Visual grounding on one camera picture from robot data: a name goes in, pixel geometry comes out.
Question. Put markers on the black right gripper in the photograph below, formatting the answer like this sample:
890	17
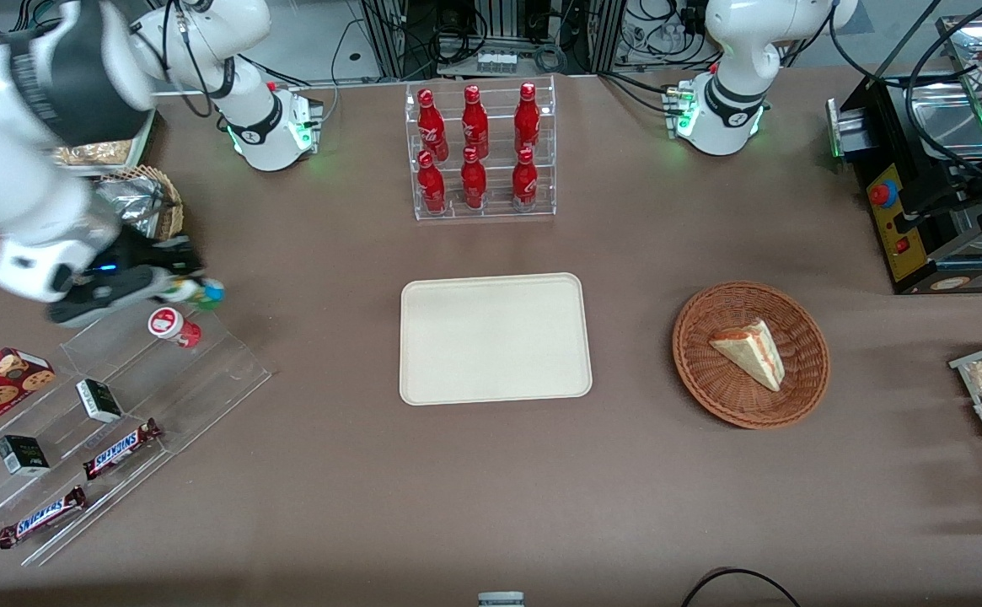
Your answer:
138	253

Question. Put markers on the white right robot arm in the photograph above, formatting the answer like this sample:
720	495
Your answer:
2	169

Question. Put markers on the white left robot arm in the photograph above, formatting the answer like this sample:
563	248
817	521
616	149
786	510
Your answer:
735	84

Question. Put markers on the red gum jar white lid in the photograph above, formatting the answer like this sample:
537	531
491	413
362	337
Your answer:
166	323

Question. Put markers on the white snack tray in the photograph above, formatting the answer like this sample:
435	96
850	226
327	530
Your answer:
150	139

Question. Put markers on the beige plastic tray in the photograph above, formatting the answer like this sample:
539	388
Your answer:
495	337

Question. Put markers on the wicker basket holding foil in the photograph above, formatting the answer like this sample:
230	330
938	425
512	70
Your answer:
173	206

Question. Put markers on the crumpled silver foil package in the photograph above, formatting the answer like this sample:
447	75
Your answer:
132	206

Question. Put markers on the clear acrylic tiered stand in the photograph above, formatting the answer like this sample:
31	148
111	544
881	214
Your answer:
221	371

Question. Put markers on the large clear snack bag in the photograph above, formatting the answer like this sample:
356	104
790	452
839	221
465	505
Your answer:
94	153

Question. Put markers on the small black box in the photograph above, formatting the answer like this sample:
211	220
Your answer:
22	455
99	400

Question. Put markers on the Snickers chocolate bar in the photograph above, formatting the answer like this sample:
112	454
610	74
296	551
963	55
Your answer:
122	448
42	517

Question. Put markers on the red cola bottle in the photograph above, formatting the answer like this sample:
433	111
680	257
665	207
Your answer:
431	126
474	184
474	126
432	187
527	122
524	181

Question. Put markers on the clear acrylic bottle rack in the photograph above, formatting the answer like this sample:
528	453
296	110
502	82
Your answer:
482	211

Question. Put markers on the white power strip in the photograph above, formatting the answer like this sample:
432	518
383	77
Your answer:
497	61

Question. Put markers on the small grey device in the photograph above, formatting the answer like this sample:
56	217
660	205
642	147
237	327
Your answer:
501	600

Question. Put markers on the round brown wicker basket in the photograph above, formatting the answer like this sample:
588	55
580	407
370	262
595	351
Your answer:
710	388

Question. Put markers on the triangular sandwich wedge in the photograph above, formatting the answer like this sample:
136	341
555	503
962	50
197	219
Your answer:
752	354

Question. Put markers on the black machine with red button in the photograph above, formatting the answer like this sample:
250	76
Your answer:
920	244

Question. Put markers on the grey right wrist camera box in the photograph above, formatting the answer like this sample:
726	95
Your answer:
94	301

